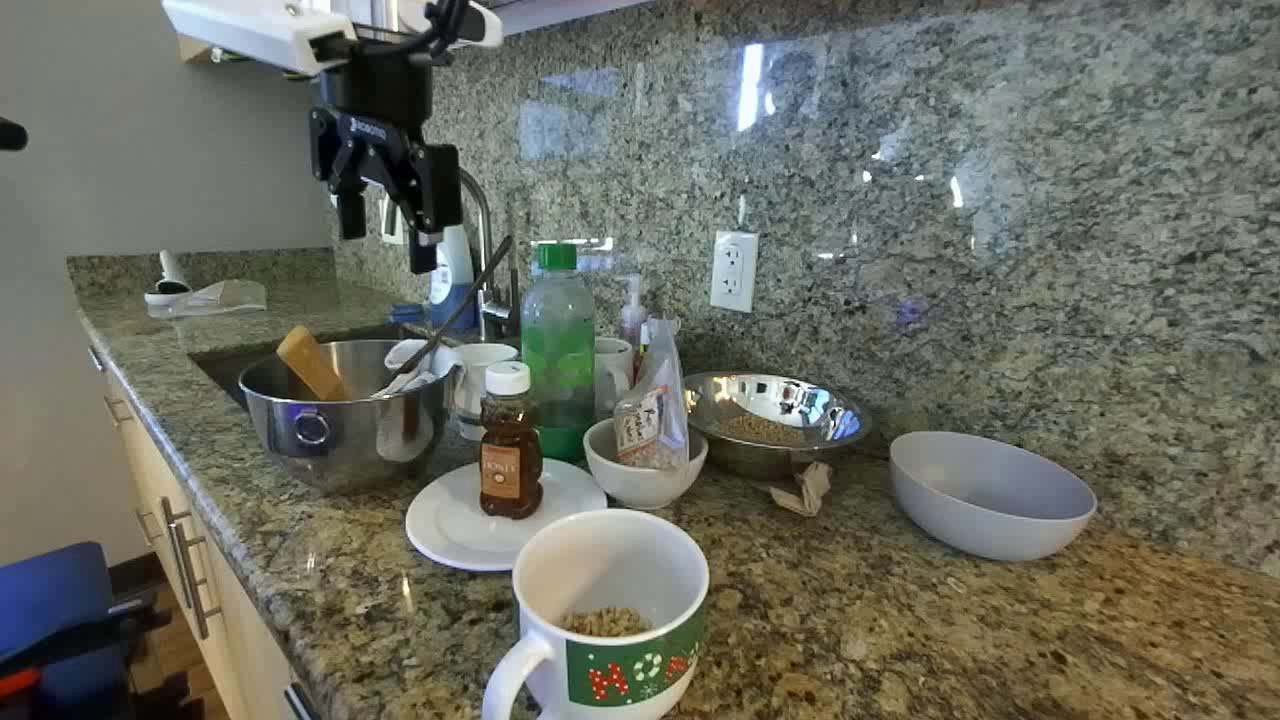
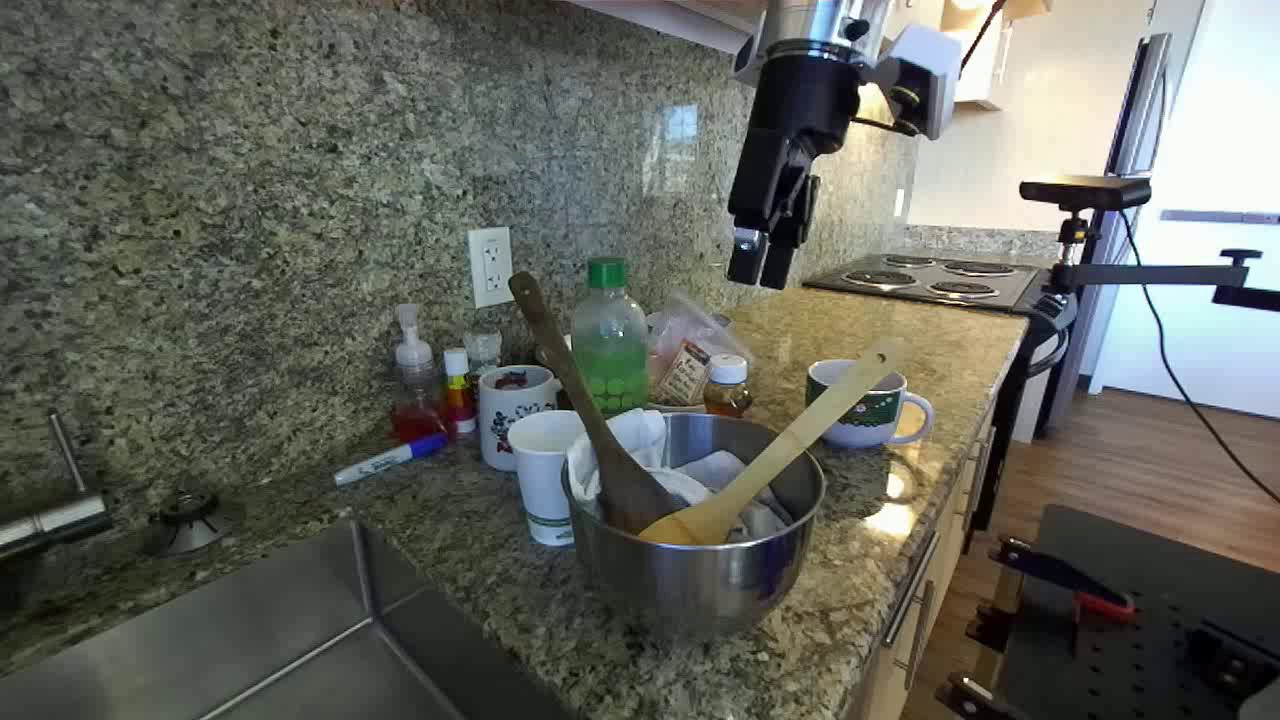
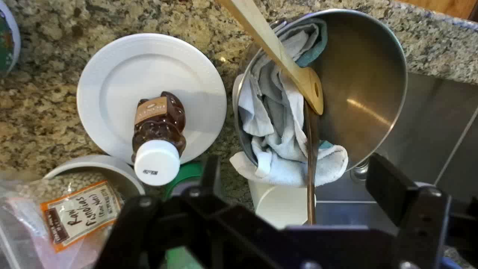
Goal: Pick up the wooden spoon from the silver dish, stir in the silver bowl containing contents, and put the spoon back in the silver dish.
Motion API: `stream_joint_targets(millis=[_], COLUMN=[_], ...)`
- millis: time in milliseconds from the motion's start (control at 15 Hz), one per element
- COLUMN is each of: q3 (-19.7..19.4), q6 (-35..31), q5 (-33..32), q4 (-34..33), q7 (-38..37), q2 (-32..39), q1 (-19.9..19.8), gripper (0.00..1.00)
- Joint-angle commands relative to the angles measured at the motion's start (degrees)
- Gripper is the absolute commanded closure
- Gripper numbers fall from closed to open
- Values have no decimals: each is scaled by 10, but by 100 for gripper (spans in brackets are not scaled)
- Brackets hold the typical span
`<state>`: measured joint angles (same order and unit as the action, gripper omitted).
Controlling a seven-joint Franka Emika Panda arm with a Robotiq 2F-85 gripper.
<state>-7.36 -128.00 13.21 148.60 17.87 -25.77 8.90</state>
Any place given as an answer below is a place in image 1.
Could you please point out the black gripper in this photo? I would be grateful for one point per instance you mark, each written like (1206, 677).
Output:
(385, 92)

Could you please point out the light wooden spoon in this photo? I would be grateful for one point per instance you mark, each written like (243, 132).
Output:
(309, 363)

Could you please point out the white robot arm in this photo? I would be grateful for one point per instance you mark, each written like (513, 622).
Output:
(460, 18)

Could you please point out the white dish soap bottle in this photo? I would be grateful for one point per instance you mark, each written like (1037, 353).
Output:
(456, 265)

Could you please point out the large steel mixing bowl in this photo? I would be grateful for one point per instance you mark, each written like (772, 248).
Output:
(334, 435)

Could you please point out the small white bowl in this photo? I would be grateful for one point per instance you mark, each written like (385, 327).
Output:
(641, 484)

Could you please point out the shiny silver bowl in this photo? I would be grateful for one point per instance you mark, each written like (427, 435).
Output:
(772, 414)

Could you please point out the grey bowl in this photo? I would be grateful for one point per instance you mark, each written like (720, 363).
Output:
(987, 500)

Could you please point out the blue sponge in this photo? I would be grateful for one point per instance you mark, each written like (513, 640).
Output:
(414, 317)

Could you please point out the chrome faucet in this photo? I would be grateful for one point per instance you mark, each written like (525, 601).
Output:
(481, 215)

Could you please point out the dark brown wooden utensil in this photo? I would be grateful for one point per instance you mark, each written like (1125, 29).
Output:
(460, 306)

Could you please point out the white cloth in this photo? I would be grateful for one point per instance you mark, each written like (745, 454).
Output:
(404, 401)

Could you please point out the green plastic bottle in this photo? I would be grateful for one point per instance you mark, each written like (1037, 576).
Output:
(559, 347)

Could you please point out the brown honey bottle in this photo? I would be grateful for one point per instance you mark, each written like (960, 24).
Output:
(508, 460)

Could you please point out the clear snack packet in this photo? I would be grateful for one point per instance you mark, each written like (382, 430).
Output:
(653, 414)

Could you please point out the black knob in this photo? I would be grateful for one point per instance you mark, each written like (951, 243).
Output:
(9, 132)

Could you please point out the white Christmas mug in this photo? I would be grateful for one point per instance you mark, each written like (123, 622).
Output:
(606, 572)

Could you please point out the crumpled brown paper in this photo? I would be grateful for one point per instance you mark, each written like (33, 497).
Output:
(807, 490)

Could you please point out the white wrist mount plate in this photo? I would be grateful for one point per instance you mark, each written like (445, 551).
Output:
(253, 24)

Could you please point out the white wall outlet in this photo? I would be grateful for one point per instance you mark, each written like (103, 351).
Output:
(734, 269)

